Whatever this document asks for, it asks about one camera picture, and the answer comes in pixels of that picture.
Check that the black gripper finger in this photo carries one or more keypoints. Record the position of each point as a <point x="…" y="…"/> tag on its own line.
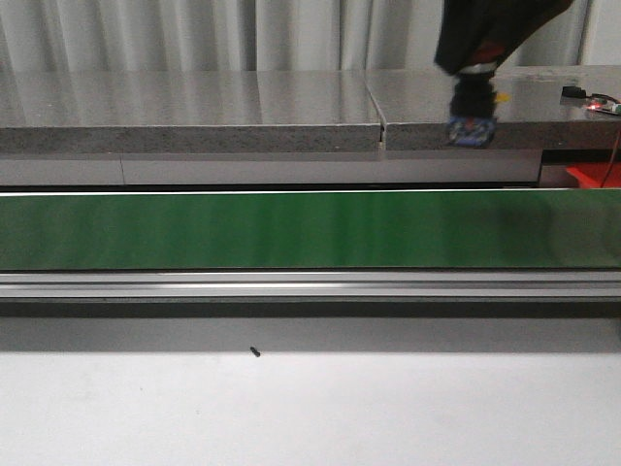
<point x="467" y="26"/>

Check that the grey stone slab right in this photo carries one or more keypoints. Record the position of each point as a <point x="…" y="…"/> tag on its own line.
<point x="414" y="108"/>

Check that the grey stone slab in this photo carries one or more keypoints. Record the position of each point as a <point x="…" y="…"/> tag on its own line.
<point x="187" y="112"/>
<point x="414" y="108"/>

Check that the small black sensor module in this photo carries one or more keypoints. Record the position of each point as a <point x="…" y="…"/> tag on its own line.
<point x="573" y="95"/>

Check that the green circuit board with LED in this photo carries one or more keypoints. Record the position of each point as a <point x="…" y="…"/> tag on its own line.
<point x="604" y="106"/>

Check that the red plastic tray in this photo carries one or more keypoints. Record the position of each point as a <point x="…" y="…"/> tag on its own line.
<point x="595" y="175"/>

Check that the green conveyor belt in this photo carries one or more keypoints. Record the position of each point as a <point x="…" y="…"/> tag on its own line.
<point x="493" y="229"/>

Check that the grey stone slab left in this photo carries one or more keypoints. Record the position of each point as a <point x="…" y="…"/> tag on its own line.
<point x="187" y="112"/>

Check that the grey pleated curtain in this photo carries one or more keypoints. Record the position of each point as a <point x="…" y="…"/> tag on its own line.
<point x="72" y="36"/>

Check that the aluminium conveyor frame rail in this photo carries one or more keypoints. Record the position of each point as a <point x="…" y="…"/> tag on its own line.
<point x="304" y="286"/>

